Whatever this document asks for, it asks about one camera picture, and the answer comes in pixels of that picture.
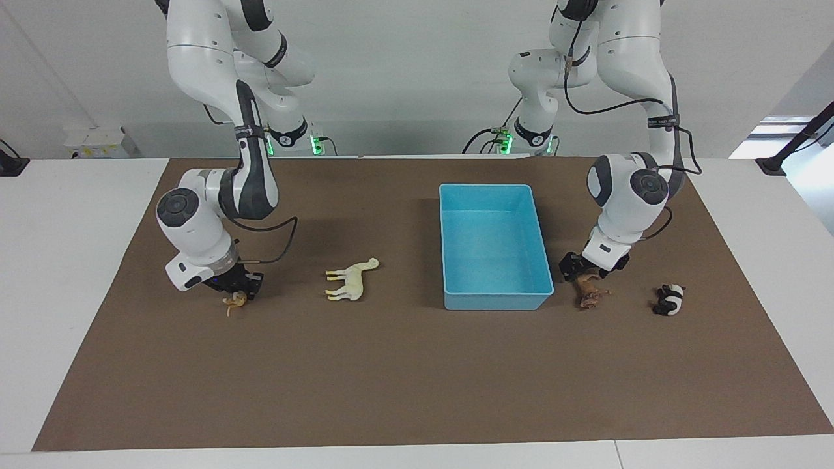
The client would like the brown lion toy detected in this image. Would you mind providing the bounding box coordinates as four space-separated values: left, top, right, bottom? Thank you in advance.
574 273 612 311

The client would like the black and white panda toy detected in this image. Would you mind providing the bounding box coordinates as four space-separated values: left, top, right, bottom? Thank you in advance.
652 283 687 317

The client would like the cream llama toy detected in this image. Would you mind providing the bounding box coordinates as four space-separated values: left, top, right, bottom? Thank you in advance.
324 257 381 303

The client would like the light blue plastic storage box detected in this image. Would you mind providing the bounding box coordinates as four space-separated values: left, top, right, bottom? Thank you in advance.
438 183 555 311

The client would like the white cardboard box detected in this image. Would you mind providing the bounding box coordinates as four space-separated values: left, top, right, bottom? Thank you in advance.
63 126 139 160

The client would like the brown table mat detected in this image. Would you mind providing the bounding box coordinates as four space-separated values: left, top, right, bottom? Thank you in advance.
32 156 834 452

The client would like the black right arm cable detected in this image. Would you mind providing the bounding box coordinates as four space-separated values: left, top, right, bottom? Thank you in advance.
225 215 299 265

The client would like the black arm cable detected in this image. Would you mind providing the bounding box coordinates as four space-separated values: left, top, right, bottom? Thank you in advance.
225 215 299 265
563 16 703 243

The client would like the black base power cable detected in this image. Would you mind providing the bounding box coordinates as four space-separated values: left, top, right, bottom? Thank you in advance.
462 96 523 156

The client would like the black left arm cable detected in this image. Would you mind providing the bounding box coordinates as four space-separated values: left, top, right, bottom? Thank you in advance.
563 16 703 243

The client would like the black camera stand pole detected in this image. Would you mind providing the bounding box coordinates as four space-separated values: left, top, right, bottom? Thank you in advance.
755 100 834 177

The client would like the black clamp mount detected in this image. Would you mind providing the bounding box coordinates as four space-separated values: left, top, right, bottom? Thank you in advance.
0 139 31 178

